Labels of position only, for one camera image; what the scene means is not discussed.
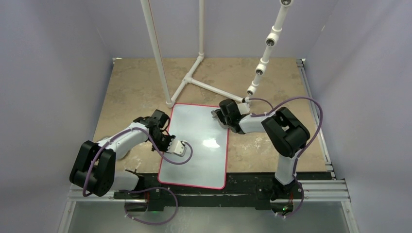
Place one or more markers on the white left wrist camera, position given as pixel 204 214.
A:
pixel 177 147

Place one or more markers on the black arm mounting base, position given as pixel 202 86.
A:
pixel 257 190

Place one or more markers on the aluminium rail frame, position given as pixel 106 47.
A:
pixel 317 187

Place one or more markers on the pink framed whiteboard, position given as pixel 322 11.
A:
pixel 204 163

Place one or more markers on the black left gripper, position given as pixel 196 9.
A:
pixel 168 138

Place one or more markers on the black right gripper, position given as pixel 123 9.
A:
pixel 222 117

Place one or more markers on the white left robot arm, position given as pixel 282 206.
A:
pixel 94 169

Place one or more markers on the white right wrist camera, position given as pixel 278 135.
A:
pixel 244 108

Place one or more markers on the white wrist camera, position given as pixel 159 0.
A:
pixel 244 108
pixel 177 147

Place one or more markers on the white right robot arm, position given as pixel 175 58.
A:
pixel 288 135

